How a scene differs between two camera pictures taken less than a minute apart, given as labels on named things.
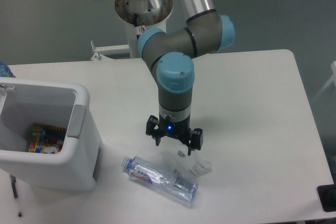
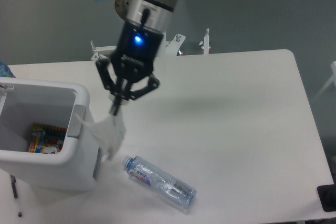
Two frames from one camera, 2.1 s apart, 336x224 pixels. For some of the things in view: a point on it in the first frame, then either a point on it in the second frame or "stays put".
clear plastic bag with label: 189,166 → 108,131
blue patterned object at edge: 5,71 stays put
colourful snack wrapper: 46,139 stays put
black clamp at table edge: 327,194 stays put
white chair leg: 333,81 stays put
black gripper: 180,130 → 134,57
